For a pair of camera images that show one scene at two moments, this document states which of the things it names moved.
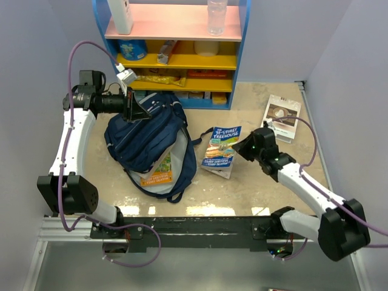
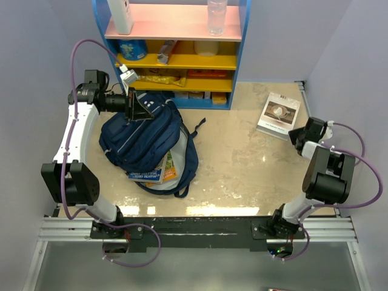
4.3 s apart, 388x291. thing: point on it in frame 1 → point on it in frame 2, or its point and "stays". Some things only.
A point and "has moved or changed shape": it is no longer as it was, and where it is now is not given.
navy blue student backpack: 157,153 has moved or changed shape
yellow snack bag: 178,81 stays
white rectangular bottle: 122,16 stays
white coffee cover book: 284,129 stays
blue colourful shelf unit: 170,51 stays
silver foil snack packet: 162,57 stays
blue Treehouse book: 219,154 → 151,176
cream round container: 207,48 stays
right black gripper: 242,146 → 293,134
